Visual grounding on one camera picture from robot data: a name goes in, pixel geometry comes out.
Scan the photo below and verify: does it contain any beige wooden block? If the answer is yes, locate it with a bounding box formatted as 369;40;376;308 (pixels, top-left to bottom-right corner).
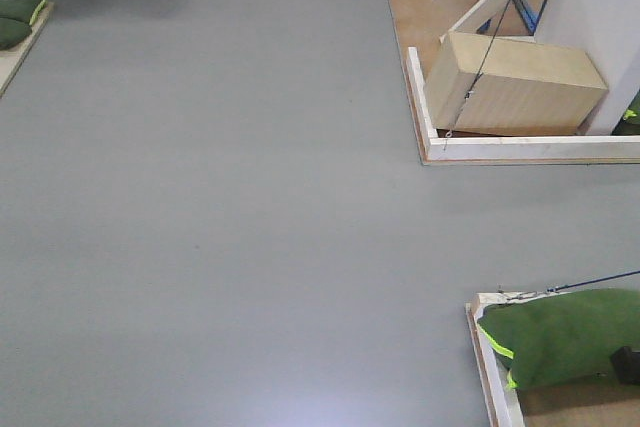
425;32;608;136

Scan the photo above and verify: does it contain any large green sandbag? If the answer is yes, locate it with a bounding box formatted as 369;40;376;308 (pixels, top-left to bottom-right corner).
478;288;639;390

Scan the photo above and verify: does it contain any green sandbag right edge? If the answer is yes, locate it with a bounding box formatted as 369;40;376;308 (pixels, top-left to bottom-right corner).
612;95;640;136

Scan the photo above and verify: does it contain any left plywood platform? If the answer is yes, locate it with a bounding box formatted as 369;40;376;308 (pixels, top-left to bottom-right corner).
0;2;56;97

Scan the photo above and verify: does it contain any green sandbag far left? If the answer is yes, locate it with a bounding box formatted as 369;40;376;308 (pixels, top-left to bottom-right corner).
0;0;47;26

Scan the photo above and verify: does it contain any green sandbag left lower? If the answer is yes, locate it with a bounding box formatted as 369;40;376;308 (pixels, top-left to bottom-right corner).
0;18;32;51

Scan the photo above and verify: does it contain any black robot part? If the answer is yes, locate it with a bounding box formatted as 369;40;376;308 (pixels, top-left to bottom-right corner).
609;346;640;385

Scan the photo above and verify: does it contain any white wooden base frame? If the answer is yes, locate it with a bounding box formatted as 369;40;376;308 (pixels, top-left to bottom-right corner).
404;46;639;165

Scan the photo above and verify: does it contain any dark guy rope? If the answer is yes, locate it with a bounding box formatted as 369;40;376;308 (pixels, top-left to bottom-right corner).
441;0;535;152

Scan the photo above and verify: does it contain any white wall panel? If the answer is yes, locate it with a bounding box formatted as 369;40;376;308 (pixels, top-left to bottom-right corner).
536;0;639;135

